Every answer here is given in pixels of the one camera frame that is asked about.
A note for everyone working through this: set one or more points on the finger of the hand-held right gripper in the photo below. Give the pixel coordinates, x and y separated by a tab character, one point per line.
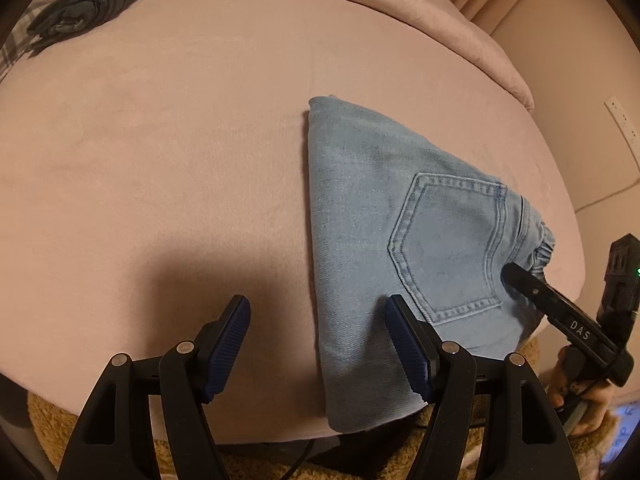
555	310

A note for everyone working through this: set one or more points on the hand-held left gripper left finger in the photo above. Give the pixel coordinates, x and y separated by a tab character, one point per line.
230	345

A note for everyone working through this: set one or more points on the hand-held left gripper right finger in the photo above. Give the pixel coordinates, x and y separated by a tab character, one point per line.
407	350

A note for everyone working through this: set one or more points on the light blue denim pants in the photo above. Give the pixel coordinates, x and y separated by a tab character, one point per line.
360	210

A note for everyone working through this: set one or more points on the person's right hand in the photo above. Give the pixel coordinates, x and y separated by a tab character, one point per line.
597	410

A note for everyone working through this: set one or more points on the blue printed cloth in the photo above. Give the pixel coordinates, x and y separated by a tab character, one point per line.
626	435

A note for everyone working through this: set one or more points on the white power strip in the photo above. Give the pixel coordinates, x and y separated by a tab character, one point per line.
623	121

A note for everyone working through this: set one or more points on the pink bed cover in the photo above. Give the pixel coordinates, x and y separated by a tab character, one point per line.
175	160

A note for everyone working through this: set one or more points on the beige fuzzy rug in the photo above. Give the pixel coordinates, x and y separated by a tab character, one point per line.
50	422

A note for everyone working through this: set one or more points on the pink duvet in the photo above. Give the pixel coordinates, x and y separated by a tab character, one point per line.
425	15

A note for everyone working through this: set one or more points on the dark grey folded clothes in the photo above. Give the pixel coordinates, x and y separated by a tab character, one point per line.
85	5

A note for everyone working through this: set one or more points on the grey plaid cloth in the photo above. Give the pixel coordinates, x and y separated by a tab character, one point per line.
15	40

